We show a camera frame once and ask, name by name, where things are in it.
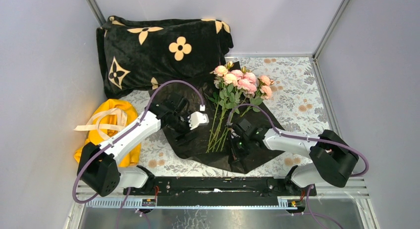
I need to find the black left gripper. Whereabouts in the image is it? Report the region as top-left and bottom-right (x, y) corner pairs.
(165, 111), (199, 147)

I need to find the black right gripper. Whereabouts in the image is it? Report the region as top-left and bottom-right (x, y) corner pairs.
(227, 135), (252, 164)

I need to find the black wrapping paper sheet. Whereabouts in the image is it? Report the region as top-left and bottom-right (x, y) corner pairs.
(153, 61), (281, 173)

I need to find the pink fake flower bunch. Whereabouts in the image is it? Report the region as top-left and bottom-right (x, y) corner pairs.
(206, 61), (274, 153)

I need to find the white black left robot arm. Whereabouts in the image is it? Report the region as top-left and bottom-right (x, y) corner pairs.
(77, 94), (209, 197)

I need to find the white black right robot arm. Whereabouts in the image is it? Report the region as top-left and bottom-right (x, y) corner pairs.
(227, 119), (359, 195)

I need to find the black blanket with beige flowers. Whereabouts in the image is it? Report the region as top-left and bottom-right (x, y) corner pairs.
(96, 16), (234, 99)

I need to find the yellow cloth bag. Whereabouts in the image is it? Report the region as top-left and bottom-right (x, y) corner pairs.
(73, 99), (142, 168)

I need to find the floral patterned table cloth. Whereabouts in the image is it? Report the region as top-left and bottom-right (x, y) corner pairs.
(139, 57), (330, 177)

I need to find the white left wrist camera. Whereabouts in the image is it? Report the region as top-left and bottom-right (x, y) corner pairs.
(188, 105), (209, 130)

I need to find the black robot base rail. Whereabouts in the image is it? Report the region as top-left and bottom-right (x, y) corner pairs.
(123, 176), (316, 207)

